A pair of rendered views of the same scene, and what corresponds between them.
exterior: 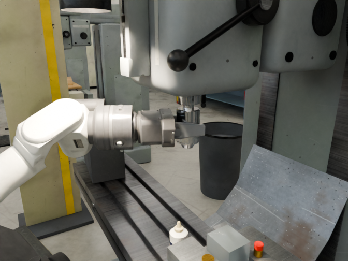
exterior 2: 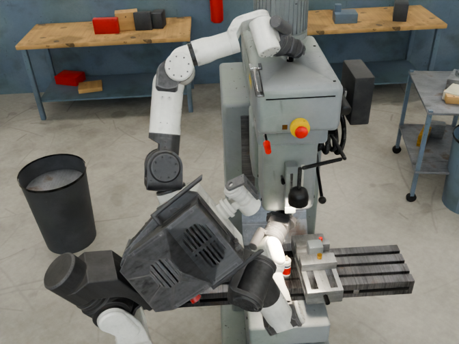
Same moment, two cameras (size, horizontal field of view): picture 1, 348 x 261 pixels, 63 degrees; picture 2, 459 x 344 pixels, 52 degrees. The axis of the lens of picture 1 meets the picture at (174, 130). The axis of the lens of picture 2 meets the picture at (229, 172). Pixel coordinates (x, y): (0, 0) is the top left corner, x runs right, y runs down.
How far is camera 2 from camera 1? 1.76 m
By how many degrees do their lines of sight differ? 56
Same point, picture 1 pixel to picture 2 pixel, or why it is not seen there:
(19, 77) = not seen: outside the picture
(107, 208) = (218, 289)
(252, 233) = (298, 238)
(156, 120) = (289, 220)
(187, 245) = (304, 258)
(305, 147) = not seen: hidden behind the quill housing
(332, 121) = not seen: hidden behind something
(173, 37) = (311, 192)
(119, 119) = (283, 231)
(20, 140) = (279, 266)
